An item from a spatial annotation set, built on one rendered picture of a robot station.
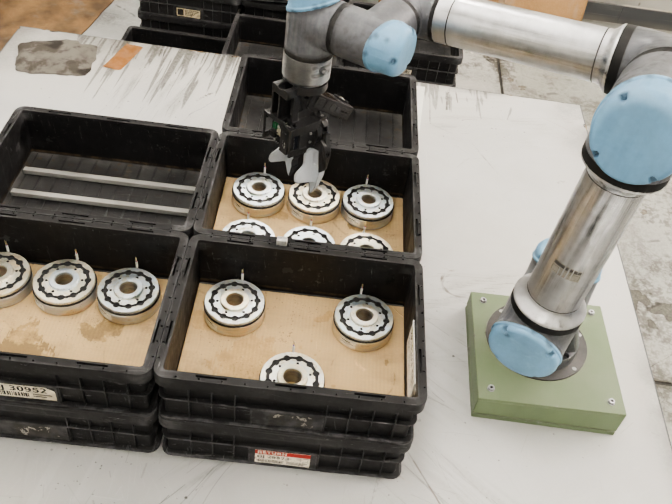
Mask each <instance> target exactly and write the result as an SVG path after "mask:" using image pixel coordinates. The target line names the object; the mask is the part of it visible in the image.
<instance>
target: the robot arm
mask: <svg viewBox="0 0 672 504"><path fill-rule="evenodd" d="M286 10H287V16H286V29H285V42H284V50H283V62H282V74H283V79H281V80H278V81H274V82H273V85H272V99H271V108H268V109H265V110H264V115H263V130H262V137H263V138H264V137H267V136H270V135H271V136H272V137H274V140H275V143H277V144H278V145H279V148H277V149H276V150H275V151H273V152H272V153H271V154H270V155H269V161H270V162H279V161H285V162H286V169H287V173H288V175H289V176H290V175H292V174H293V172H294V171H295V169H296V168H297V167H298V158H299V157H300V155H301V154H304V156H303V165H302V166H301V167H300V168H299V170H298V171H297V172H296V173H295V175H294V182H295V183H298V184H299V183H307V182H309V193H312V192H314V191H315V189H316V188H317V186H318V185H319V183H320V181H321V179H322V177H323V175H324V172H325V170H326V169H327V166H328V163H329V159H330V156H331V143H330V133H329V128H328V126H329V124H328V120H327V118H326V117H327V116H326V115H325V114H324V112H325V113H328V114H330V115H331V116H332V117H335V118H337V119H340V118H341V119H344V120H346V121H347V119H348V117H349V116H350V114H351V112H352V111H353V109H354V108H353V107H352V106H351V105H349V102H348V101H347V100H345V99H344V98H343V97H342V96H339V95H337V94H334V95H333V94H330V93H328V92H326V90H327V88H328V80H329V78H330V73H331V65H332V57H333V55H335V56H338V57H340V58H343V59H345V60H348V61H350V62H353V63H355V64H358V65H360V66H363V67H365V68H367V69H368V70H370V71H372V72H376V73H382V74H385V75H388V76H391V77H395V76H398V75H400V74H401V73H403V72H404V71H405V69H406V67H407V65H408V64H409V63H410V61H411V59H412V57H413V54H414V51H415V47H416V41H417V38H420V39H424V40H428V41H432V42H436V43H440V44H444V45H448V46H452V47H456V48H460V49H464V50H468V51H472V52H475V53H479V54H483V55H487V56H491V57H495V58H499V59H503V60H507V61H511V62H514V63H518V64H522V65H526V66H530V67H534V68H538V69H542V70H546V71H550V72H553V73H557V74H561V75H565V76H569V77H573V78H577V79H581V80H585V81H589V82H593V83H596V84H597V85H598V86H599V88H600V90H601V92H602V93H605V94H607V95H606V96H605V97H604V99H603V100H602V101H601V103H600V104H599V106H598V107H597V109H596V111H595V113H594V115H593V118H592V121H591V125H590V131H589V133H588V135H587V138H586V140H585V142H584V144H583V146H582V149H581V158H582V161H583V163H584V165H585V168H584V170H583V172H582V174H581V176H580V178H579V180H578V182H577V184H576V186H575V188H574V190H573V192H572V194H571V196H570V198H569V200H568V202H567V204H566V206H565V208H564V210H563V212H562V214H561V216H560V218H559V220H558V222H557V224H556V226H555V228H554V230H553V232H552V234H551V236H550V238H546V239H544V240H542V241H541V242H539V243H538V245H537V246H536V249H535V250H534V251H533V253H532V259H531V262H530V264H529V266H528V268H527V270H526V272H525V274H524V276H522V277H521V278H520V279H519V280H518V281H517V282H516V284H515V286H514V288H513V290H512V292H511V294H510V296H509V298H508V300H507V302H506V304H505V306H504V308H503V310H502V312H501V314H500V316H499V318H498V319H497V321H496V323H494V324H493V325H492V327H491V332H490V334H489V346H490V349H491V351H492V352H493V353H494V354H495V356H496V358H497V359H498V360H499V361H500V362H501V363H502V364H503V365H505V366H506V367H507V368H509V369H511V370H512V371H514V372H516V373H519V374H521V375H524V376H529V377H534V376H535V377H545V376H548V375H550V374H552V373H553V372H554V371H556V370H560V369H563V368H565V367H567V366H568V365H569V364H570V363H571V362H572V361H573V360H574V358H575V356H576V353H577V351H578V348H579V327H580V326H581V324H582V322H583V321H584V319H585V317H586V313H587V305H588V303H589V301H590V298H591V296H592V294H593V292H594V290H595V287H596V285H597V283H598V282H599V281H600V280H601V273H602V270H603V267H604V265H605V264H606V262H607V260H608V258H609V257H610V255H611V253H612V252H613V250H614V248H615V247H616V245H617V243H618V242H619V240H620V238H621V237H622V235H623V233H624V232H625V230H626V228H627V227H628V225H629V223H630V222H631V220H632V218H633V217H634V215H635V213H636V211H637V210H638V208H639V206H640V205H641V203H642V201H643V200H644V198H645V196H646V195H647V194H654V193H657V192H660V191H661V190H663V189H664V188H665V187H666V185H667V184H668V182H669V181H670V179H671V177H672V35H671V34H668V33H665V32H661V31H657V30H653V29H650V28H645V27H641V26H636V25H632V24H627V23H625V24H623V25H622V26H620V27H618V28H616V29H613V28H608V27H604V26H599V25H595V24H590V23H586V22H581V21H577V20H573V19H568V18H564V17H559V16H555V15H550V14H546V13H541V12H537V11H532V10H528V9H523V8H519V7H515V6H510V5H506V4H501V3H497V2H492V1H488V0H381V1H380V2H379V3H377V4H376V5H374V6H373V7H372V8H370V9H369V10H366V9H363V8H360V7H358V6H355V5H352V4H349V3H347V2H345V1H342V0H288V4H287V6H286ZM267 117H271V118H272V119H273V120H272V128H270V129H268V130H265V128H266V118H267ZM313 144H314V148H310V147H312V146H313ZM307 148H308V149H307Z"/></svg>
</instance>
